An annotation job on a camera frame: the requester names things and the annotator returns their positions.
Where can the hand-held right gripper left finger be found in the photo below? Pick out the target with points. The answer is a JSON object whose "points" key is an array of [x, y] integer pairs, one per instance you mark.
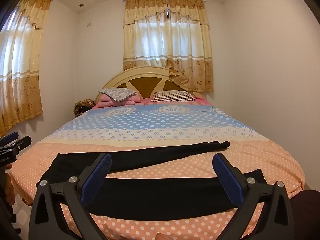
{"points": [[98, 176]]}

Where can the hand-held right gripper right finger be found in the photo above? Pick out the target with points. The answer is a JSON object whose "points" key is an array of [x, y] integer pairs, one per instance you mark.
{"points": [[228, 180]]}

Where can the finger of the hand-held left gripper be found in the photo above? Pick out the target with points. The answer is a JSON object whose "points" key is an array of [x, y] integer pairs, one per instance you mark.
{"points": [[22, 143], [10, 138]]}

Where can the black pants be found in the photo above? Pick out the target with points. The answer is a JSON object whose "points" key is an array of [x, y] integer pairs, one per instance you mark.
{"points": [[155, 195]]}

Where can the person's left hand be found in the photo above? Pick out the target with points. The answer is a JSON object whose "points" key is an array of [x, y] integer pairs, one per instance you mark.
{"points": [[9, 187]]}

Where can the brown patterned bag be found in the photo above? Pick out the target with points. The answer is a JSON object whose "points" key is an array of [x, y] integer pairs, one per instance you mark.
{"points": [[83, 106]]}

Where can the polka dot bed sheet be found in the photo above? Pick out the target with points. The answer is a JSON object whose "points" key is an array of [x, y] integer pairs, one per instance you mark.
{"points": [[155, 127]]}

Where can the folded pink blanket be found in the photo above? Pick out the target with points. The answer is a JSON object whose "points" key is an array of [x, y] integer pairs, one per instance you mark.
{"points": [[117, 102]]}

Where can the beige floral curtain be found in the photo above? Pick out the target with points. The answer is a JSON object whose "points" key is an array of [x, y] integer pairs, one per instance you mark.
{"points": [[21, 62], [167, 45]]}

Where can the grey patterned pillow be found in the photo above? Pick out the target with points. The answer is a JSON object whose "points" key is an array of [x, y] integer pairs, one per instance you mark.
{"points": [[116, 93]]}

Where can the person's dark clothing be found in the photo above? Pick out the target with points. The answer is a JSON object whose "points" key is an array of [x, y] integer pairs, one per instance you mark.
{"points": [[307, 212]]}

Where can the striped pillow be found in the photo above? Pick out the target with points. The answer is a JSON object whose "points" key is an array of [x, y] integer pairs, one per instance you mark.
{"points": [[172, 96]]}

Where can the cream and brown headboard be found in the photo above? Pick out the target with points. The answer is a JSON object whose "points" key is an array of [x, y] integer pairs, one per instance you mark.
{"points": [[145, 82]]}

